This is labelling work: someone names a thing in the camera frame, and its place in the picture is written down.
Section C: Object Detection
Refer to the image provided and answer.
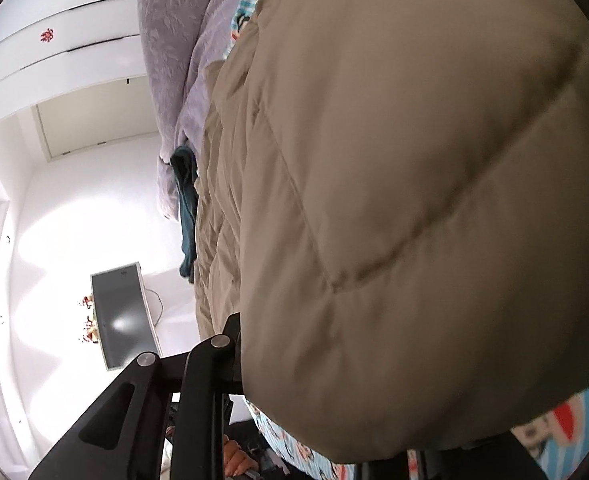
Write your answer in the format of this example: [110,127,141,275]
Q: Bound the white wardrobe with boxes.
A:
[0,0,144,121]

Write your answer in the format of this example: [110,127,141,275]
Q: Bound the monkey print striped blanket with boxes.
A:
[220,0,589,480]

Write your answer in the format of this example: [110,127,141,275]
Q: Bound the person's hand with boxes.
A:
[223,437,259,478]

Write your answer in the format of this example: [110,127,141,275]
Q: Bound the folded dark blue jeans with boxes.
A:
[171,146,199,284]

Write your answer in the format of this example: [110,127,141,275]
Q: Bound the red flower decoration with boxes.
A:
[82,296,99,344]

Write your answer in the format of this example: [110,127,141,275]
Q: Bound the tan puffer jacket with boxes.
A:
[192,0,589,465]

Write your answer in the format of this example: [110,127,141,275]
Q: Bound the wall mounted television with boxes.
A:
[92,262,160,370]

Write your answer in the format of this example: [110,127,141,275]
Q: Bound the purple duvet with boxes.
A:
[138,0,239,219]

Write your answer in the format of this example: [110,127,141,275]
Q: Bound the cream bedroom door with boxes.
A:
[34,77,157,158]

